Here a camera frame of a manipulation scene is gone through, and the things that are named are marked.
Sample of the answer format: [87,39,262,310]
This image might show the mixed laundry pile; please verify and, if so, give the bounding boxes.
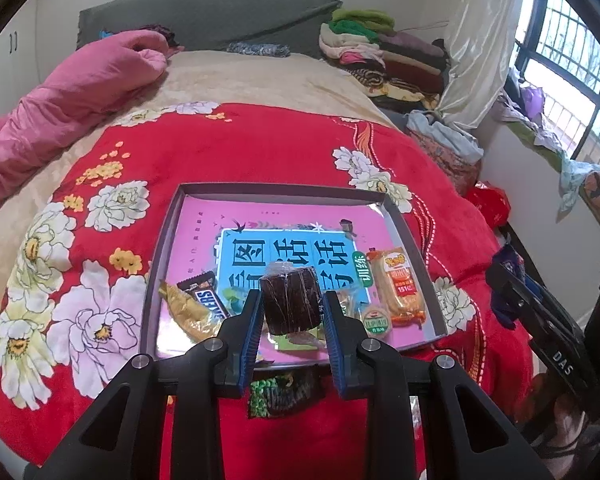
[495,67,600,221]

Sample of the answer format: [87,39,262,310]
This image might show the dark brown cake packet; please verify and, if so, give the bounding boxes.
[259,261,327,337]

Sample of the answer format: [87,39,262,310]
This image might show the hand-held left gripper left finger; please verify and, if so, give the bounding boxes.
[30,287,263,480]

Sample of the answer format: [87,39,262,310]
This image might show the stack of folded clothes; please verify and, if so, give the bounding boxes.
[319,7,451,111]

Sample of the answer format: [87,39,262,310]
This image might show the white satin curtain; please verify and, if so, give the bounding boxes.
[432,0,526,131]

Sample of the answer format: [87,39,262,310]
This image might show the brown chocolate bar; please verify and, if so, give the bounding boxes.
[176,270,231,318]

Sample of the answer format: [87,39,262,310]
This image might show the red floral blanket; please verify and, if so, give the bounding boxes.
[0,102,536,480]

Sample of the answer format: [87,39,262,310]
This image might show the white wardrobe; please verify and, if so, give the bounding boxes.
[0,10,41,126]

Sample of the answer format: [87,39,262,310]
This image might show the clear pastry packet green label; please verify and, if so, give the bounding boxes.
[337,287,368,321]

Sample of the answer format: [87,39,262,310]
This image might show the blue cookie packet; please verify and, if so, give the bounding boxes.
[492,245,528,331]

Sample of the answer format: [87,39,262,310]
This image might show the pink quilt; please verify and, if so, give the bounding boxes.
[0,30,181,221]

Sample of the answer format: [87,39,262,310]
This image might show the pink book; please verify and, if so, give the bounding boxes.
[157,195,433,356]

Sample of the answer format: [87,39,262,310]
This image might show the dark cloth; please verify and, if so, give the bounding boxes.
[137,24,186,58]

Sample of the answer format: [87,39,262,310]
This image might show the grey padded headboard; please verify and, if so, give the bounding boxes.
[76,0,342,58]

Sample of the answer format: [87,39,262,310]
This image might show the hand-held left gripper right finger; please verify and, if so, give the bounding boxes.
[321,290,556,480]

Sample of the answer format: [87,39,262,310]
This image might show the barred window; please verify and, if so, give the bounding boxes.
[510,0,600,171]

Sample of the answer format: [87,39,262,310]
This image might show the small round cake packet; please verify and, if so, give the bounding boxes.
[357,304,393,339]

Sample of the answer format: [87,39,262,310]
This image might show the dark shallow cardboard box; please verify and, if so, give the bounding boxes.
[139,182,448,361]

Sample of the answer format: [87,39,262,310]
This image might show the blue patterned cloth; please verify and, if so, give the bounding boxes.
[227,41,292,57]

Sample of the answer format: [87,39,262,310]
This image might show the black and green snack packet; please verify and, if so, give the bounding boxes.
[249,372,326,418]

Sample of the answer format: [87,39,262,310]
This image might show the gold wrapper snack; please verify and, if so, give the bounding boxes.
[158,280,221,343]

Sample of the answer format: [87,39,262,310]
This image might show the light blue clothes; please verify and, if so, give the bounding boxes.
[405,110,485,163]

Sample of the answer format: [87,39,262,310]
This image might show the orange cracker packet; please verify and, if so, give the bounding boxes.
[367,247,427,328]

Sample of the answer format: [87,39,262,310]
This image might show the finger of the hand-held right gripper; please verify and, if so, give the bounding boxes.
[484,257,577,362]
[524,280,589,349]

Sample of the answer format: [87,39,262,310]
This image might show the red plastic bag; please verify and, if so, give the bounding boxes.
[467,182,511,228]

